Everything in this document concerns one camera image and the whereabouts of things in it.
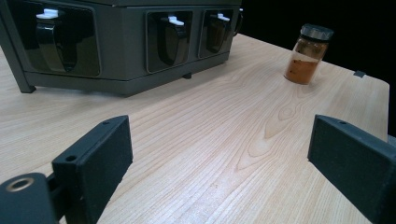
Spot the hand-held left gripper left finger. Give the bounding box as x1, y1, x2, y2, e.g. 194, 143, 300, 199
50, 115, 134, 224

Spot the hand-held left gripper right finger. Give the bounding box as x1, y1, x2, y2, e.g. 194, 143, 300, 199
307, 114, 396, 224

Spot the black-lid spice jar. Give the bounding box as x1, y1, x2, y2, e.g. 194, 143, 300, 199
283, 23, 335, 86

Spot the dark grey corner rack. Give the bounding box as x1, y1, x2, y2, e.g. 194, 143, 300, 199
0, 0, 245, 98

